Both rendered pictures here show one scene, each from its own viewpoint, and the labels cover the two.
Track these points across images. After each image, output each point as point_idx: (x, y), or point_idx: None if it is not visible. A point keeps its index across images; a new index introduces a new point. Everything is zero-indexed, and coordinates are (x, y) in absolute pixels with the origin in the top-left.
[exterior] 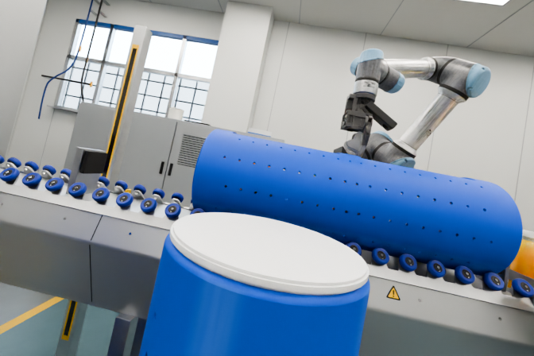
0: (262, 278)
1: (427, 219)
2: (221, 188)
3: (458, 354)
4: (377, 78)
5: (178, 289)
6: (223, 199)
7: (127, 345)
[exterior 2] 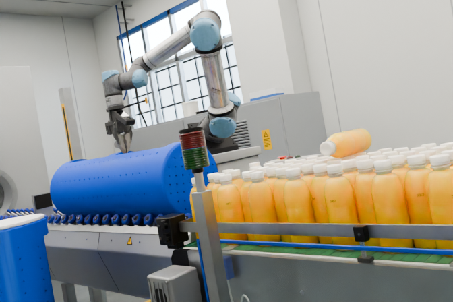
0: None
1: (124, 189)
2: (60, 201)
3: None
4: (110, 92)
5: None
6: (64, 206)
7: (70, 298)
